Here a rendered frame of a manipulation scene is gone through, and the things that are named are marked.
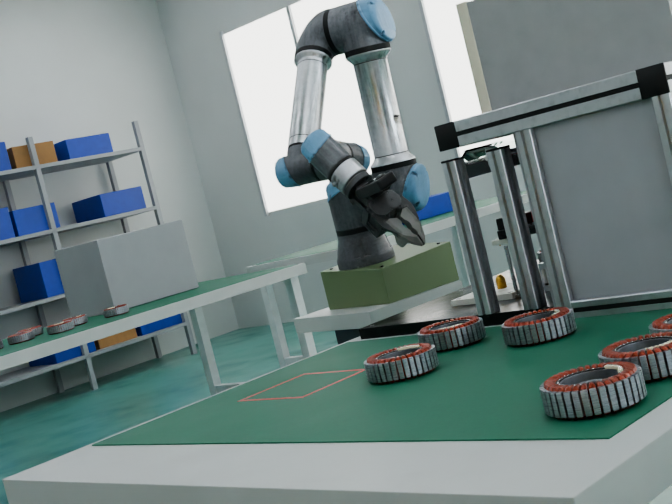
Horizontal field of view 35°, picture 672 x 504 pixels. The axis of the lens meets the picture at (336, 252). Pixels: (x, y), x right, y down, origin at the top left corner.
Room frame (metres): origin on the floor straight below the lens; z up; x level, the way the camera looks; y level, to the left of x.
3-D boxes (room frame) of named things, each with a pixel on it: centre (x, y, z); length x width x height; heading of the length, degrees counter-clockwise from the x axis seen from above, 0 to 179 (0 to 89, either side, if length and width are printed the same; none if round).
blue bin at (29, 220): (8.40, 2.29, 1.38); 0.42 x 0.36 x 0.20; 43
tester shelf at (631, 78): (1.99, -0.61, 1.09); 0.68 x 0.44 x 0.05; 135
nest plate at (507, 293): (2.13, -0.30, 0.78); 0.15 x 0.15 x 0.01; 45
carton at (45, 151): (8.50, 2.20, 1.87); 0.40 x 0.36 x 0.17; 44
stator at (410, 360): (1.64, -0.06, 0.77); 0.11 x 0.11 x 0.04
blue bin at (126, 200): (8.97, 1.73, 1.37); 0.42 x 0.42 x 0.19; 46
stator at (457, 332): (1.80, -0.15, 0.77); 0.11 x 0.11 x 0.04
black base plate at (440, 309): (2.20, -0.40, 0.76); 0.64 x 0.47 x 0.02; 135
